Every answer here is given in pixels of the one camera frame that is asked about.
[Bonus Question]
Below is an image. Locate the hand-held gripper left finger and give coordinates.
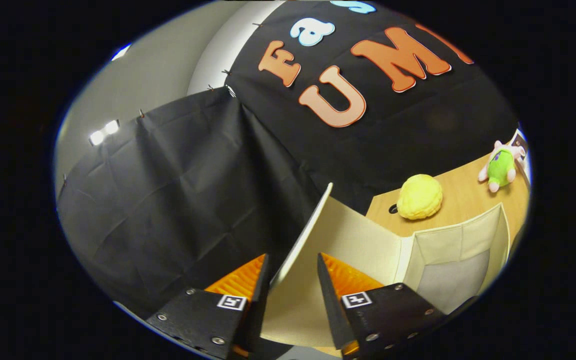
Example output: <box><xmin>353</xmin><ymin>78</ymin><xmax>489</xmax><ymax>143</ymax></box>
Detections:
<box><xmin>146</xmin><ymin>253</ymin><xmax>271</xmax><ymax>360</ymax></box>

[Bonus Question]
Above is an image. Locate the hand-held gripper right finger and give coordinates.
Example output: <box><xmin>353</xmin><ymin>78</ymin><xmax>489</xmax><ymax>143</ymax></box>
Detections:
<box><xmin>317</xmin><ymin>252</ymin><xmax>447</xmax><ymax>360</ymax></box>

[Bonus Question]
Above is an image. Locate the grey fabric storage box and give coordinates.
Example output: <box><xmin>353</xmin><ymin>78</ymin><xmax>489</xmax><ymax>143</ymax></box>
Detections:
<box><xmin>259</xmin><ymin>182</ymin><xmax>512</xmax><ymax>349</ymax></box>

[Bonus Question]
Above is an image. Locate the yellow textured plush ball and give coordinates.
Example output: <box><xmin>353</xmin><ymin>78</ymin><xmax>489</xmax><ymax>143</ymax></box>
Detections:
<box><xmin>396</xmin><ymin>174</ymin><xmax>444</xmax><ymax>221</ymax></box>

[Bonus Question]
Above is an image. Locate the black backdrop cloth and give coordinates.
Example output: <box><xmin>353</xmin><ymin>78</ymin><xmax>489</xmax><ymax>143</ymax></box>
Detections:
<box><xmin>55</xmin><ymin>0</ymin><xmax>521</xmax><ymax>321</ymax></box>

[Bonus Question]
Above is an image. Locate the green and pink plush toy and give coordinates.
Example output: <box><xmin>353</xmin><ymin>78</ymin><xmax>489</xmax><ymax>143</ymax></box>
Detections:
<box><xmin>478</xmin><ymin>140</ymin><xmax>526</xmax><ymax>194</ymax></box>

